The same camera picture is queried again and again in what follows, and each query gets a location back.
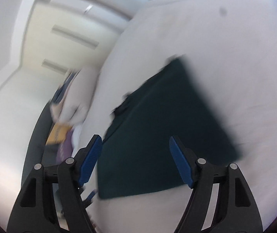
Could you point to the cream wardrobe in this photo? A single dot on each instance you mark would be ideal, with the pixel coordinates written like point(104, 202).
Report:
point(75, 24)

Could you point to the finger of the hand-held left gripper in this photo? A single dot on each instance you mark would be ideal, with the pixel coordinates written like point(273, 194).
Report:
point(89, 197)

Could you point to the purple patterned pillow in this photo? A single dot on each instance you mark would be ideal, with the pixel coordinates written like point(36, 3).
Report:
point(65, 150)

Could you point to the white bed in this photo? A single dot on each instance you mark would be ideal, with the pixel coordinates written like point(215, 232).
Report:
point(225, 41)

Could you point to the dark green sweater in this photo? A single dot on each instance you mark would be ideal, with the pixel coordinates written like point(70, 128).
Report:
point(165, 116)

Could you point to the yellow patterned pillow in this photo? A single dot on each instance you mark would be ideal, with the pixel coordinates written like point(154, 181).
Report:
point(58, 133)

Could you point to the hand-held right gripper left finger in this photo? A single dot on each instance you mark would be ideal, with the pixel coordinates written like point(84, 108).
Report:
point(89, 160)

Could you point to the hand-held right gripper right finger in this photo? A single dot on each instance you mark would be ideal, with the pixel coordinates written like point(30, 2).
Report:
point(182, 162)

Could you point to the folded beige duvet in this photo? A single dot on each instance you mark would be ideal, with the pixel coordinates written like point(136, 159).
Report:
point(80, 97)

